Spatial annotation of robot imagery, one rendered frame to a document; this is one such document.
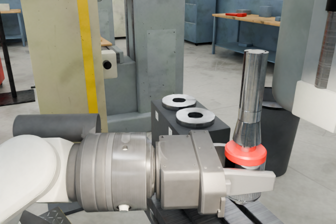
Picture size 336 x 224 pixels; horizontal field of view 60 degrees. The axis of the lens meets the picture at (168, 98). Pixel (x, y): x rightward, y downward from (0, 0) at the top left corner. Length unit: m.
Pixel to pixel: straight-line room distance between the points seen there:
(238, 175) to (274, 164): 2.17
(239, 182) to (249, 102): 0.09
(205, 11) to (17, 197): 7.45
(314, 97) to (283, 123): 2.06
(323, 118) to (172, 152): 0.16
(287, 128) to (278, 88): 2.03
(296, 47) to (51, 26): 1.67
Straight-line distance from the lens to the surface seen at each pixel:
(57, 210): 1.64
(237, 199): 0.36
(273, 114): 2.26
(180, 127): 0.64
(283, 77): 0.32
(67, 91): 1.97
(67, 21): 1.88
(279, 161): 2.50
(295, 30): 0.31
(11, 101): 4.36
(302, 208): 2.36
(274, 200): 2.35
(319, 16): 0.25
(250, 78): 0.31
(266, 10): 6.10
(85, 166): 0.31
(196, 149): 0.34
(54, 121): 0.36
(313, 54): 0.25
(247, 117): 0.32
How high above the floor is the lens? 1.44
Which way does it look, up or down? 21 degrees down
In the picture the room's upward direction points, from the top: straight up
